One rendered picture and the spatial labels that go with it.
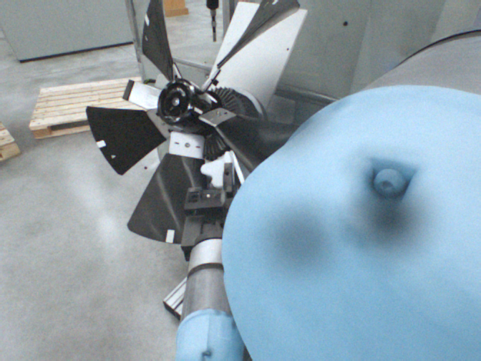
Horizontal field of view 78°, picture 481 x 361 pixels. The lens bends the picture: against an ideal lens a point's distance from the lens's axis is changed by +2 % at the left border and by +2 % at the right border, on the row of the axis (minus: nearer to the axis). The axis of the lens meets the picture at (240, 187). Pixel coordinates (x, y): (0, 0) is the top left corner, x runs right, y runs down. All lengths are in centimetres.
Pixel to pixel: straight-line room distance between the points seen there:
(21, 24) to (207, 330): 588
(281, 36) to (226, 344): 90
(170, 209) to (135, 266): 122
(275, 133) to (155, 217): 37
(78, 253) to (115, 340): 67
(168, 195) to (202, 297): 46
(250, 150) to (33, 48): 563
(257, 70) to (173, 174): 45
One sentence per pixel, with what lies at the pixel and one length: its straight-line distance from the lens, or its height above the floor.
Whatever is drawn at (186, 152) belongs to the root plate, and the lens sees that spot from 80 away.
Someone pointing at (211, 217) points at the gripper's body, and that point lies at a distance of 48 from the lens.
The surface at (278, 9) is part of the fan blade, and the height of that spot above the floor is 141.
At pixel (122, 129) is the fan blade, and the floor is 110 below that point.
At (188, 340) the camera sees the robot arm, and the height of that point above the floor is 121.
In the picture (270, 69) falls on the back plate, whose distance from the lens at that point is 101.
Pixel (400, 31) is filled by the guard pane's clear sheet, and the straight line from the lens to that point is 128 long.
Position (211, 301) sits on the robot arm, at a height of 122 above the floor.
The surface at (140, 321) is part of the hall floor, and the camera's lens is 178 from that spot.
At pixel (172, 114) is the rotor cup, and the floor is 120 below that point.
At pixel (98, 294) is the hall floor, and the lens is 195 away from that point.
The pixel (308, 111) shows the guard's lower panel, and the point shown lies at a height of 91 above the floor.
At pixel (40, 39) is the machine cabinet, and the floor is 29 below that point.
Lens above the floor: 153
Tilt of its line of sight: 40 degrees down
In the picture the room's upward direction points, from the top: straight up
